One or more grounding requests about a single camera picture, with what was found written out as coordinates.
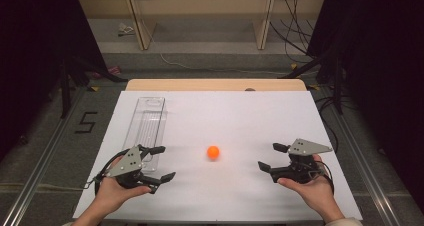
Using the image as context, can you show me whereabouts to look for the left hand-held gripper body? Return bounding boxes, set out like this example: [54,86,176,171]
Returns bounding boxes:
[106,145,152,190]

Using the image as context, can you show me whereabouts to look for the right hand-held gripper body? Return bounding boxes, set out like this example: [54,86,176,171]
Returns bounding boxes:
[270,138,334,185]

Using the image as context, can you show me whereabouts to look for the clear plastic container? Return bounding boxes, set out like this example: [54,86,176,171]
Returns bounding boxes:
[122,96,168,173]

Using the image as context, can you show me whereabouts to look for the orange ball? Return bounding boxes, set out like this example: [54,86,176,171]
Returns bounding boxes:
[206,145,221,160]

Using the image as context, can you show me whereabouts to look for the person's right hand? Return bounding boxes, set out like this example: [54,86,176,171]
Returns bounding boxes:
[277,153,336,218]

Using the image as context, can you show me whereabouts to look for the person's left hand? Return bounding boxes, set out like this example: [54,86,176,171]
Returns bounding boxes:
[89,155,153,218]

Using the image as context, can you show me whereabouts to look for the white paper sheet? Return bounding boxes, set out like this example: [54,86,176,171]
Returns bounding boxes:
[72,90,364,222]

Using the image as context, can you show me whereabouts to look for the black metal stand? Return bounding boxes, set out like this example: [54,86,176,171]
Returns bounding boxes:
[59,54,129,120]
[279,49,346,116]

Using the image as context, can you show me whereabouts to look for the wooden table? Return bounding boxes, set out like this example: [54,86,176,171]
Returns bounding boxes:
[125,78,308,93]

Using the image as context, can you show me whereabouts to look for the pink floor object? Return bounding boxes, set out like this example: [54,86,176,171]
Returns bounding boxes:
[92,65,122,80]

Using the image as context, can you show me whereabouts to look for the small white floor object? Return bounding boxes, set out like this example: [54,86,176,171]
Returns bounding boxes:
[117,22,136,38]

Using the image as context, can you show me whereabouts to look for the black curtain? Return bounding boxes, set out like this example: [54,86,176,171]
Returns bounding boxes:
[0,0,109,160]
[306,0,424,214]

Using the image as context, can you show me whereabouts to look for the light wooden shelf unit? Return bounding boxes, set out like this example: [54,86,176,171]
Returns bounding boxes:
[76,0,327,52]

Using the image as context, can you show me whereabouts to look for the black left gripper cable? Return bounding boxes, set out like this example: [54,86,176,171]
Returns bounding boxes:
[93,148,131,196]

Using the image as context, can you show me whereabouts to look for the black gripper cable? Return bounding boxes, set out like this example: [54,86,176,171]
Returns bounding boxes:
[93,148,131,196]
[312,159,336,196]

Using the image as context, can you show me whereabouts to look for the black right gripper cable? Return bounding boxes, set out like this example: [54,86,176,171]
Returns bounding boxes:
[312,159,336,196]

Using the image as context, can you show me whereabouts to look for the black floor cables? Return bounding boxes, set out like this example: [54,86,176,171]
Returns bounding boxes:
[313,94,359,154]

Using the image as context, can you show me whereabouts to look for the metal floor rail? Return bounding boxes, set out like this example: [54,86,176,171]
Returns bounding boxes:
[318,85,403,226]
[0,85,88,226]

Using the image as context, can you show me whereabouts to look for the beige floor cable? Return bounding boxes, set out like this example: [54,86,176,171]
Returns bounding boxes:
[0,181,88,192]

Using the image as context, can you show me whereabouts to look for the white floor cable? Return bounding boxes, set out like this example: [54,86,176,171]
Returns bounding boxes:
[159,51,292,77]

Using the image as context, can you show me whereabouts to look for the bundle of black cables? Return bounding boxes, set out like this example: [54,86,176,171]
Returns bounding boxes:
[269,0,322,58]

